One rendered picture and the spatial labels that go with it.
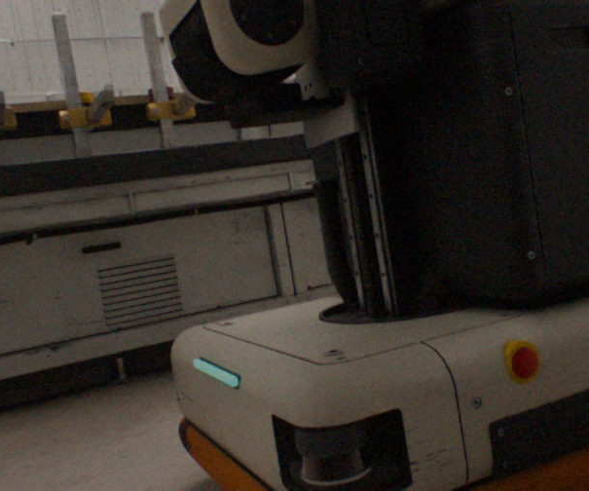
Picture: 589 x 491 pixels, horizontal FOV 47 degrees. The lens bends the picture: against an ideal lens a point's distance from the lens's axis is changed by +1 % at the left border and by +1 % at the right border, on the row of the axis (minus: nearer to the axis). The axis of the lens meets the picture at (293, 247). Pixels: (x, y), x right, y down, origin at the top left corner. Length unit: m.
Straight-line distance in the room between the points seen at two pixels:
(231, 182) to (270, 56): 1.25
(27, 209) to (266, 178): 0.72
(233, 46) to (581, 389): 0.60
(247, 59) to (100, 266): 1.44
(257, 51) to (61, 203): 1.20
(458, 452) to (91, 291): 1.63
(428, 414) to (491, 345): 0.12
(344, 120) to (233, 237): 1.41
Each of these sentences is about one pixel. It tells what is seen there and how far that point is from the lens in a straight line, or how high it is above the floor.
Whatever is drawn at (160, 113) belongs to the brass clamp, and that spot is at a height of 0.80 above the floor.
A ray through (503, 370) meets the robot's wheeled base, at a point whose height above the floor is 0.24.
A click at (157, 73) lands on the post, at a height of 0.92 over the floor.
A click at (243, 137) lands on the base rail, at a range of 2.14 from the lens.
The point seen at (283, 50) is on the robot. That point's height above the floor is 0.67.
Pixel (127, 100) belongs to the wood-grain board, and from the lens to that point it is 2.26.
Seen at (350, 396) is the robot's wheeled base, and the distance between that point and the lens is 0.73.
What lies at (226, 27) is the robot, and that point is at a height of 0.70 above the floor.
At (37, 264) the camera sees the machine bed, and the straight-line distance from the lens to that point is 2.23.
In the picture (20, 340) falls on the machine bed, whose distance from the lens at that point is 2.25.
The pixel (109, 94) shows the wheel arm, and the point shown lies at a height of 0.81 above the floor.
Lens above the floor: 0.46
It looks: 3 degrees down
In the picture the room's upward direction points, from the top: 9 degrees counter-clockwise
